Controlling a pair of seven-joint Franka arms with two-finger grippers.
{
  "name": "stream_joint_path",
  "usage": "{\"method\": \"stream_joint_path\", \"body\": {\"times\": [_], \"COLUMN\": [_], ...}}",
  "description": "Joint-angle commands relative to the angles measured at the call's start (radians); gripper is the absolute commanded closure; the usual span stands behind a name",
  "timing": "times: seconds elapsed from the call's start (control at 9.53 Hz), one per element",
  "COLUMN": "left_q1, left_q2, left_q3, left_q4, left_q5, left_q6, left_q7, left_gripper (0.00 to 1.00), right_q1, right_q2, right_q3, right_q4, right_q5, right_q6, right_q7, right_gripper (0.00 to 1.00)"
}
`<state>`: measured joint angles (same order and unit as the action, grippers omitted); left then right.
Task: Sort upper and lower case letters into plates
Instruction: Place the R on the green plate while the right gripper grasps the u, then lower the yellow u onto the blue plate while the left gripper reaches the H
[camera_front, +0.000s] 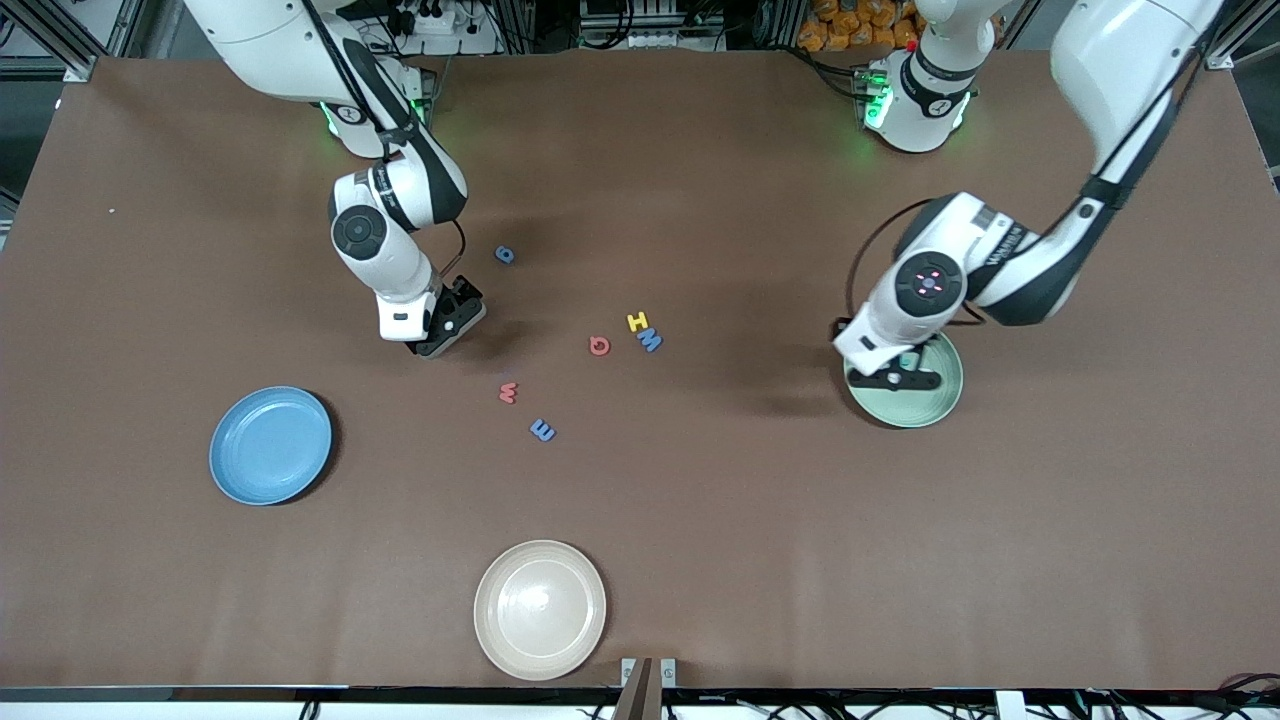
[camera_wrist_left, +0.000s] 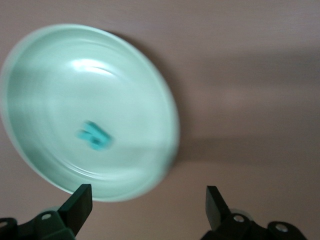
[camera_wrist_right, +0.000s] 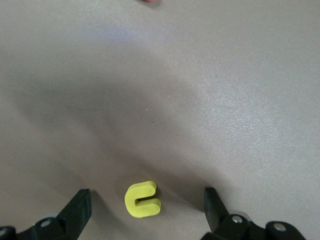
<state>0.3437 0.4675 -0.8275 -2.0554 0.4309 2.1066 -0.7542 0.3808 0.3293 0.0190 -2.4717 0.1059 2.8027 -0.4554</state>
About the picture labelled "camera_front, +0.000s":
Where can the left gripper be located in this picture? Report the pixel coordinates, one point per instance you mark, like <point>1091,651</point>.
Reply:
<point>834,326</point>

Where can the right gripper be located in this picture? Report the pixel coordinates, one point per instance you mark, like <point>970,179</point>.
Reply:
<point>462,297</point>

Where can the red foam letter w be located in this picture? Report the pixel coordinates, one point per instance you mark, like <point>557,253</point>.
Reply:
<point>507,392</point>

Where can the periwinkle foam letter m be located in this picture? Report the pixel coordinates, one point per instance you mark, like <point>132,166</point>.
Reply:
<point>542,430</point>

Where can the blue foam capital M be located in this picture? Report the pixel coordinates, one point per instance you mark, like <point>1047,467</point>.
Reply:
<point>649,341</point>

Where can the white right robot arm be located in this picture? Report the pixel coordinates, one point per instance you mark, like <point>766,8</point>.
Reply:
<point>280,40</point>

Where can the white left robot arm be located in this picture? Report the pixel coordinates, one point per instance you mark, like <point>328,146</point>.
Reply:
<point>1120,60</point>

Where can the pale green round plate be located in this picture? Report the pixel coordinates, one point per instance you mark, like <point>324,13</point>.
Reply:
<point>930,400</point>

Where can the blue round plate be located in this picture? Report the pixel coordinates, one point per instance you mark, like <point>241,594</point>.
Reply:
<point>270,446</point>

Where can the white power strip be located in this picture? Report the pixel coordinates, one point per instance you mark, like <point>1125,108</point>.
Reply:
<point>460,40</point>

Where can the pile of orange objects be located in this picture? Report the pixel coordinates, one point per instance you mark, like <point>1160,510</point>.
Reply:
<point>840,25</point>

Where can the beige round plate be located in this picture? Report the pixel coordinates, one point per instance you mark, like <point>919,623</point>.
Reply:
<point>540,610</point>

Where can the grey control box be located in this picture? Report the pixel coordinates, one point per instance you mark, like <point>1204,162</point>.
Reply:
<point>650,25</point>

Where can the metal table edge bracket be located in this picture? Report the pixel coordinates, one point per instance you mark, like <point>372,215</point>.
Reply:
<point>645,690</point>

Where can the aluminium frame post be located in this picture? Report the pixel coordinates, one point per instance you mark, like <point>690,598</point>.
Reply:
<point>75,65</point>
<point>1222,58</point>

